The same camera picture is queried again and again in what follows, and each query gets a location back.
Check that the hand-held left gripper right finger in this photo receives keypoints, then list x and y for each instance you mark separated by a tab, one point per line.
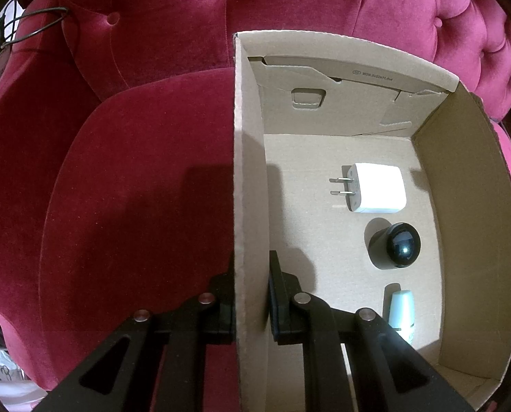
276	304

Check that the cardboard box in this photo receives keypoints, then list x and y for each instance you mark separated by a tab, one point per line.
474	223

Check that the light blue tube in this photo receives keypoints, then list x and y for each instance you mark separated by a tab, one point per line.
401	309

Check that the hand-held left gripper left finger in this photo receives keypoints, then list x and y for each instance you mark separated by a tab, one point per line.
223	309

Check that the white charger plug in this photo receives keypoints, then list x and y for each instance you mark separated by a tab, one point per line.
377	189

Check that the brown hang tag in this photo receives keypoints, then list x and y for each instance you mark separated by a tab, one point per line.
0	68

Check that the red tufted velvet sofa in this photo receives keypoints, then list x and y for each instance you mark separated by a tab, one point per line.
131	180

